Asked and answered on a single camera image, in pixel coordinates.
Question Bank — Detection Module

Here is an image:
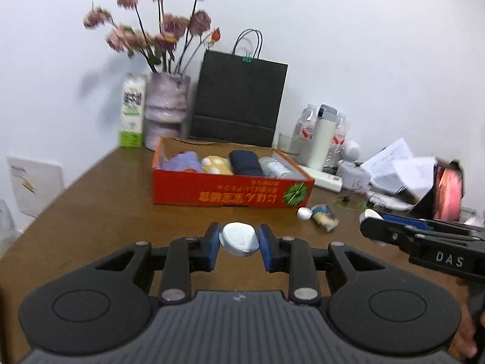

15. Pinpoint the small green and black clip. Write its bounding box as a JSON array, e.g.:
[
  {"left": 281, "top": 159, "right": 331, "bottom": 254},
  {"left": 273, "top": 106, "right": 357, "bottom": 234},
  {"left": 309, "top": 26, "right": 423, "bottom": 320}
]
[{"left": 333, "top": 195, "right": 366, "bottom": 211}]

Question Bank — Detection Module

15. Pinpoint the clear plastic bag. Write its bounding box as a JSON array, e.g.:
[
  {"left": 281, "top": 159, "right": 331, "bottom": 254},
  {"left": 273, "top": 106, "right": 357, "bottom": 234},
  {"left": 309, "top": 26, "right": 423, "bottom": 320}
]
[{"left": 0, "top": 199, "right": 16, "bottom": 244}]

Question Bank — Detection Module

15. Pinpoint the yellow and white plush toy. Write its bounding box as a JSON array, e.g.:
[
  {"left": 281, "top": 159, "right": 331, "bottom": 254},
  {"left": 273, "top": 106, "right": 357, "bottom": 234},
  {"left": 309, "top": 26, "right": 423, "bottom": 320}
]
[{"left": 201, "top": 155, "right": 234, "bottom": 176}]

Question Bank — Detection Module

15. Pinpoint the white box with purple ribbon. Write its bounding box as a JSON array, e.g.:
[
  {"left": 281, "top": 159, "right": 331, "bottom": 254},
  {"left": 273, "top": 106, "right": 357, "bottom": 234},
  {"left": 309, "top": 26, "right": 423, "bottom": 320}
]
[{"left": 463, "top": 208, "right": 485, "bottom": 228}]

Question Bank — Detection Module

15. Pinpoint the clear water bottle red label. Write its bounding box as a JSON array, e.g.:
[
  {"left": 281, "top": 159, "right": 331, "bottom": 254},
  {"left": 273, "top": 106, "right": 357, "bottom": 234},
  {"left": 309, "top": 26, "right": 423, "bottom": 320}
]
[
  {"left": 293, "top": 103, "right": 317, "bottom": 159},
  {"left": 331, "top": 112, "right": 349, "bottom": 168}
]

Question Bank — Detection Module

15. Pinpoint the black paper bag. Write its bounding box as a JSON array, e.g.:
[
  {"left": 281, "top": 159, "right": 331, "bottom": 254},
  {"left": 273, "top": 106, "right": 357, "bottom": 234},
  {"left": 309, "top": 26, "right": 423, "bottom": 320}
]
[{"left": 189, "top": 28, "right": 289, "bottom": 148}]

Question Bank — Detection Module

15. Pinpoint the white thermos flask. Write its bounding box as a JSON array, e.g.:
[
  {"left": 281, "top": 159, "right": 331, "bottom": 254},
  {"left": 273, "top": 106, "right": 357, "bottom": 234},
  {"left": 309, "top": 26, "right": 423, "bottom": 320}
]
[{"left": 305, "top": 104, "right": 338, "bottom": 170}]

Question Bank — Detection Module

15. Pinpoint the white power bank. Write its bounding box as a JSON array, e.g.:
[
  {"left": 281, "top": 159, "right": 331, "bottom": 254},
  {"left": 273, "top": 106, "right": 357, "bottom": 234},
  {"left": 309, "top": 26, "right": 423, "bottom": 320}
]
[{"left": 299, "top": 165, "right": 344, "bottom": 192}]

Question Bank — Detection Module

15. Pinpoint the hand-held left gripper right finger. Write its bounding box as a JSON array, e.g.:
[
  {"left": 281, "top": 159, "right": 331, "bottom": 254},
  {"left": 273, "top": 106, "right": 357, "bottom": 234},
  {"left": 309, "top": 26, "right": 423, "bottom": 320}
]
[{"left": 258, "top": 224, "right": 380, "bottom": 305}]

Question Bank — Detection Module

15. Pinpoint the dried pink flower bouquet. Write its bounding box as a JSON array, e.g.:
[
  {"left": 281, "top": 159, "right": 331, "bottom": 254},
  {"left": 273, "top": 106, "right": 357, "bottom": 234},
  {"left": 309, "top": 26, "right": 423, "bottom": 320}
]
[{"left": 83, "top": 0, "right": 224, "bottom": 75}]

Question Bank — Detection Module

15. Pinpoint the navy blue cloth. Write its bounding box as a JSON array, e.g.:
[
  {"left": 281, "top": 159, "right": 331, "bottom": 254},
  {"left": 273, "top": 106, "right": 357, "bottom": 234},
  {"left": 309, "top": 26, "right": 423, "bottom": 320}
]
[{"left": 228, "top": 150, "right": 265, "bottom": 178}]

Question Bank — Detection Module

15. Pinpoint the tablet with black cover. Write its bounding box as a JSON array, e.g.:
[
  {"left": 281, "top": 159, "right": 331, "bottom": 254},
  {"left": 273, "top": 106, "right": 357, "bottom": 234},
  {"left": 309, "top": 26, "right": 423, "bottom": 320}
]
[{"left": 407, "top": 158, "right": 465, "bottom": 223}]

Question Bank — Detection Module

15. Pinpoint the wooden desk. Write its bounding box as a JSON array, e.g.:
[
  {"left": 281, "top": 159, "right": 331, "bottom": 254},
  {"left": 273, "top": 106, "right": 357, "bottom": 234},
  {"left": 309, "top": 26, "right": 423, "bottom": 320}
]
[{"left": 0, "top": 142, "right": 485, "bottom": 364}]

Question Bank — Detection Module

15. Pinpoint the white round desk gadget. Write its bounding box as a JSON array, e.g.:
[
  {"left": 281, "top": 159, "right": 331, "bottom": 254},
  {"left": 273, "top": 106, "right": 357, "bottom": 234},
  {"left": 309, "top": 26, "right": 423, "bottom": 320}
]
[{"left": 343, "top": 140, "right": 361, "bottom": 162}]

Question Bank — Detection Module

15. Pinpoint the printed paper sheet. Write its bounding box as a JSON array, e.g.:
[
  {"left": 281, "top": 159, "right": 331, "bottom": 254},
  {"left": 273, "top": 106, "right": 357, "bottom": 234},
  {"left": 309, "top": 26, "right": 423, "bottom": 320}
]
[
  {"left": 392, "top": 155, "right": 440, "bottom": 202},
  {"left": 360, "top": 137, "right": 414, "bottom": 191}
]

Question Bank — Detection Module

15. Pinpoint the person's right hand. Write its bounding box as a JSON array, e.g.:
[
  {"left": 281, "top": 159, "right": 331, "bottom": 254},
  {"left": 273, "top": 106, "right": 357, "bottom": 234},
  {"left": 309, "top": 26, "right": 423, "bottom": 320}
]
[{"left": 453, "top": 309, "right": 479, "bottom": 358}]

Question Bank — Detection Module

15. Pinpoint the white printed board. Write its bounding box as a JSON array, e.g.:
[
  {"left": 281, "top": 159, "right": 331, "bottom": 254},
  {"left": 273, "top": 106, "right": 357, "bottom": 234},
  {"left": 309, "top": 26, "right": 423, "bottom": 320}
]
[{"left": 6, "top": 155, "right": 65, "bottom": 219}]

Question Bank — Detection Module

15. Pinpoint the white flat bundle under papers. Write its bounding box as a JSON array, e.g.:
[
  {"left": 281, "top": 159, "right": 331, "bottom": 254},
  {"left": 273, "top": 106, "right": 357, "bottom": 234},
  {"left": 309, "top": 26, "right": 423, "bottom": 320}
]
[{"left": 367, "top": 191, "right": 414, "bottom": 212}]

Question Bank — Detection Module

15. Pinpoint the purple and white ribbed vase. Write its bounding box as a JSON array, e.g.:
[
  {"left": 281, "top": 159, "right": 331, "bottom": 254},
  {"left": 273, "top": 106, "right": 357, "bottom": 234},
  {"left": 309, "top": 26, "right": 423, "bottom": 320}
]
[{"left": 144, "top": 73, "right": 192, "bottom": 152}]

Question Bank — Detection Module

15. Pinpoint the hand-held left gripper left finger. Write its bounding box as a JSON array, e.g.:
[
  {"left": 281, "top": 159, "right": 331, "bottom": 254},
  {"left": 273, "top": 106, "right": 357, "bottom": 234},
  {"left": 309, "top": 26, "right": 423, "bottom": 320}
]
[{"left": 95, "top": 223, "right": 222, "bottom": 305}]

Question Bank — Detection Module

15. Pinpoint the small blue and yellow packet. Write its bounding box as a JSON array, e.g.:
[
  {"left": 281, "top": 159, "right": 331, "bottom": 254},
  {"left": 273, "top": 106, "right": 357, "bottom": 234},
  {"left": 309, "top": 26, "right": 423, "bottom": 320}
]
[{"left": 311, "top": 204, "right": 339, "bottom": 233}]

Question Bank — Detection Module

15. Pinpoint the white rounded object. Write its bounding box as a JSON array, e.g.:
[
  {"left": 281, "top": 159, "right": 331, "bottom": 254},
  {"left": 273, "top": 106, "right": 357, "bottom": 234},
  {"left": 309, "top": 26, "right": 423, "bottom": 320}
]
[{"left": 359, "top": 208, "right": 384, "bottom": 229}]

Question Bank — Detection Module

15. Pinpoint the purple cloth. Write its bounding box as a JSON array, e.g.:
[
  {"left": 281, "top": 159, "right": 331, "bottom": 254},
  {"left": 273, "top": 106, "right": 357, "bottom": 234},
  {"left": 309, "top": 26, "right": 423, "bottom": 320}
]
[{"left": 161, "top": 152, "right": 206, "bottom": 174}]

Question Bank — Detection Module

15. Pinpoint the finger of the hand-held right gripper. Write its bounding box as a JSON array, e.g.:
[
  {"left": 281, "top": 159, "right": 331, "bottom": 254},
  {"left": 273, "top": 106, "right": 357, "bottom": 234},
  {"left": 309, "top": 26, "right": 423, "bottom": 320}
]
[
  {"left": 382, "top": 213, "right": 485, "bottom": 235},
  {"left": 360, "top": 218, "right": 430, "bottom": 251}
]

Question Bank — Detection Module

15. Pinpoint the white and green milk carton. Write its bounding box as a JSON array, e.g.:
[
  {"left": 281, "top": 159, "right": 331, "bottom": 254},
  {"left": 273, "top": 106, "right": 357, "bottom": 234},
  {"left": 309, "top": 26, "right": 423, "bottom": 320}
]
[{"left": 119, "top": 74, "right": 148, "bottom": 148}]

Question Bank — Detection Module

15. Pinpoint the red cardboard box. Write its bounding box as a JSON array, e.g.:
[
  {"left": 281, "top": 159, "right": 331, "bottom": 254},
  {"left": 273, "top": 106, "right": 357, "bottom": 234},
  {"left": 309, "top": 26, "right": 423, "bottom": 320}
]
[{"left": 152, "top": 136, "right": 316, "bottom": 210}]

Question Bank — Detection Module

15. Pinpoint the white oval case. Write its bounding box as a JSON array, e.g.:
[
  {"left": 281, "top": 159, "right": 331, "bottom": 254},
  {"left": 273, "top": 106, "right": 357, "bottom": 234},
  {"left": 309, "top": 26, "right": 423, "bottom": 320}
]
[{"left": 221, "top": 222, "right": 262, "bottom": 258}]

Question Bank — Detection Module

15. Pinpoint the white plastic packet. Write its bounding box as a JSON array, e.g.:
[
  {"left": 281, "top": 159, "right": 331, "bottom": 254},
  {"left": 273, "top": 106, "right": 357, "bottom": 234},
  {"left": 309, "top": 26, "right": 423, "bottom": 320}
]
[{"left": 259, "top": 157, "right": 295, "bottom": 179}]

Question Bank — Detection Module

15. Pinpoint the white patterned box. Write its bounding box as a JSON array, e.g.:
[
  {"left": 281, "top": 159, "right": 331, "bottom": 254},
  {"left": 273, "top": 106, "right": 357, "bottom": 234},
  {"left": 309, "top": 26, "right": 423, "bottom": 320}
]
[{"left": 336, "top": 159, "right": 372, "bottom": 192}]

